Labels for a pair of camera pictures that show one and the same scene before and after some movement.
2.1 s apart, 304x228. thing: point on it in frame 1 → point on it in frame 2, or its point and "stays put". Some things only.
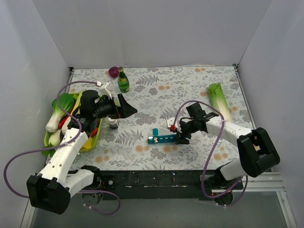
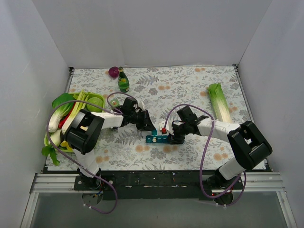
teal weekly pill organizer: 159,138 stays put
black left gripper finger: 127,109 → 148,125
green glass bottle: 123,81 stays put
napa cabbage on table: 219,100 stays put
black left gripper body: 119,108 → 144,119
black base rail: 153,185 stays put
